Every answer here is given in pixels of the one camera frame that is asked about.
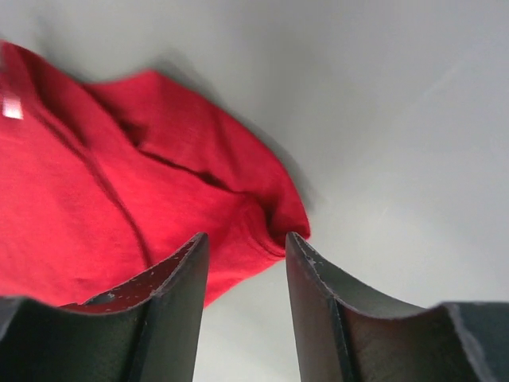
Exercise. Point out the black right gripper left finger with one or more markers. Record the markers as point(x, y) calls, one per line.
point(145, 329)

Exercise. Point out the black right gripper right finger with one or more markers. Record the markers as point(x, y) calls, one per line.
point(346, 330)

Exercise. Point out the red t shirt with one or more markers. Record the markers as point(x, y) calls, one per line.
point(100, 182)

